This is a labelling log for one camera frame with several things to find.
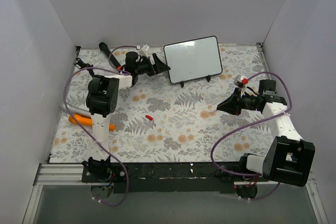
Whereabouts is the black framed whiteboard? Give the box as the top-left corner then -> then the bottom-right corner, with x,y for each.
163,36 -> 223,84

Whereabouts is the black whiteboard easel stand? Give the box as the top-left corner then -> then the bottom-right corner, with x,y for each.
179,75 -> 212,88

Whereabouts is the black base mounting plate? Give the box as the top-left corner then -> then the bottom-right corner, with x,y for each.
81,161 -> 255,194

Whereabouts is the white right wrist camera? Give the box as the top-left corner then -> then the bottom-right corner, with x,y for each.
234,74 -> 248,89

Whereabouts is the black round microphone stand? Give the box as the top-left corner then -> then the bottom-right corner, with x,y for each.
73,57 -> 95,77

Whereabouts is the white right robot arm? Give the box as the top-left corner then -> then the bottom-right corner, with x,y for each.
217,75 -> 315,187

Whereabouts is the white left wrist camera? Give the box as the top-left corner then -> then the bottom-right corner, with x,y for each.
141,45 -> 150,55

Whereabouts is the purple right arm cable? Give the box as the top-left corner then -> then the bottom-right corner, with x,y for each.
211,71 -> 293,200

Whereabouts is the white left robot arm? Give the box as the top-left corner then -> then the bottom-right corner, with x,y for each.
82,51 -> 171,182

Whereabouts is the floral patterned table mat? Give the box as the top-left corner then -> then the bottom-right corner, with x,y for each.
48,46 -> 275,164

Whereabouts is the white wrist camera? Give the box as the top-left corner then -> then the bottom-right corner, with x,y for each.
234,74 -> 248,89
141,45 -> 150,55

